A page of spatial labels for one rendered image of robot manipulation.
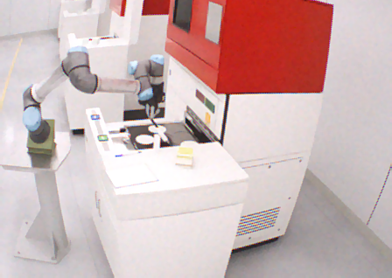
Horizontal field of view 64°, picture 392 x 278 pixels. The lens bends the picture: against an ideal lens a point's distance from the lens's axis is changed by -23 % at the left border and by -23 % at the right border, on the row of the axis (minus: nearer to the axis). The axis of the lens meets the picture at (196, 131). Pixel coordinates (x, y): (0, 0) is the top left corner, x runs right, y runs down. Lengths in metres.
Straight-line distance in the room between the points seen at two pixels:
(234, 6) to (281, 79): 0.52
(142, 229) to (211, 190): 0.36
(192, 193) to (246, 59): 0.70
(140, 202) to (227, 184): 0.40
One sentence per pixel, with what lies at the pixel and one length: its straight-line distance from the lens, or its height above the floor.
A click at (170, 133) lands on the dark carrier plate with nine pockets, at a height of 0.90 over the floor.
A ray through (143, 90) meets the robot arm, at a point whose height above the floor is 1.21.
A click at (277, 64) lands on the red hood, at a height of 1.39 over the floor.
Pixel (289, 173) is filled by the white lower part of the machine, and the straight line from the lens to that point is 2.49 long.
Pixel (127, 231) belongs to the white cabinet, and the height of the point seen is 0.75.
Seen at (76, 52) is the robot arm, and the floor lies 1.45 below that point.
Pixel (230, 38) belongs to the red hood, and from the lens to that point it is 1.88.
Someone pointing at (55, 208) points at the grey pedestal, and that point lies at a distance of 2.43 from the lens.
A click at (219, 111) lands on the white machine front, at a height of 1.11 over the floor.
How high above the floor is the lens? 1.91
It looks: 26 degrees down
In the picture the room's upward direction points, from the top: 7 degrees clockwise
